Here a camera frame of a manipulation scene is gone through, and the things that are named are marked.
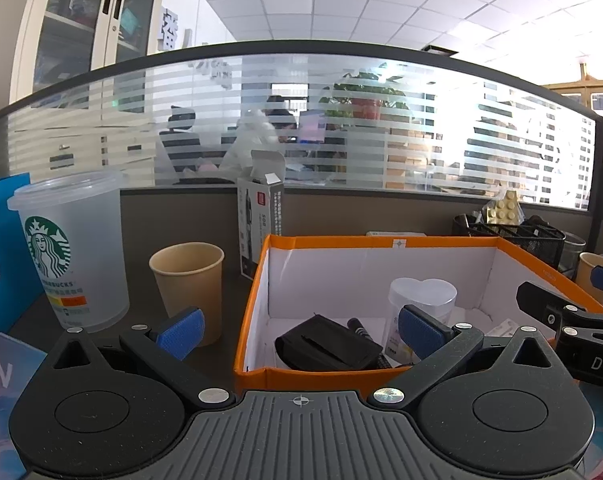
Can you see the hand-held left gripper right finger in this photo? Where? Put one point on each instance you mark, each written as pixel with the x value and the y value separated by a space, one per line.
pixel 419 332

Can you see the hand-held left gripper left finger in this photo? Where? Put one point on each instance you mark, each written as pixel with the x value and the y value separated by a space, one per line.
pixel 181 332

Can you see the clear plastic jar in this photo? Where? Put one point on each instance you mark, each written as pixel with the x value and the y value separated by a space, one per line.
pixel 421 295

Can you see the white plastic block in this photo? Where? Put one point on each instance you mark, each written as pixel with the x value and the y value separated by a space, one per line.
pixel 504 329

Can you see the black marker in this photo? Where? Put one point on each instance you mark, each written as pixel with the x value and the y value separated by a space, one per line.
pixel 359 327

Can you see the orange cardboard box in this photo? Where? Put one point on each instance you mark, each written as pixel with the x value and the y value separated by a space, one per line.
pixel 251 310

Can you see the black plastic box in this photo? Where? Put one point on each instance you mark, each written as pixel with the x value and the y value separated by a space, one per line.
pixel 321 345

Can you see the brown paper cup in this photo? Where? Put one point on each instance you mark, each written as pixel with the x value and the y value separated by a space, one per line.
pixel 186 280
pixel 594 272

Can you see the black mesh desk organizer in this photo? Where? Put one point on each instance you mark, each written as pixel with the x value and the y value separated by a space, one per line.
pixel 511 240

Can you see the yellow building block plate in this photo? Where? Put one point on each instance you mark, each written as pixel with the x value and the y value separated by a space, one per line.
pixel 504 210

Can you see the translucent plastic cup green logo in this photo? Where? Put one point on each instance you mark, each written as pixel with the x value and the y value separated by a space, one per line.
pixel 81 260

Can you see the white grey pen carton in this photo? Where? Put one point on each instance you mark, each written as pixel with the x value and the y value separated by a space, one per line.
pixel 261 220

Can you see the printed desk mat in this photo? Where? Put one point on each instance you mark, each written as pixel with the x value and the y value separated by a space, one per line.
pixel 6 385

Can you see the black office chair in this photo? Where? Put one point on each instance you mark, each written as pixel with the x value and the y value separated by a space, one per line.
pixel 179 145

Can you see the striped glass desk partition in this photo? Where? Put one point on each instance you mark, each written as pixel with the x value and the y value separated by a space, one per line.
pixel 421 135

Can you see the green potted plant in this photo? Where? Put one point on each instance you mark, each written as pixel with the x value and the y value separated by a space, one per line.
pixel 366 95

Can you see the beige glass door cabinet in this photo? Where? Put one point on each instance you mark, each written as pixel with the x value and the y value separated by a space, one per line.
pixel 81 25

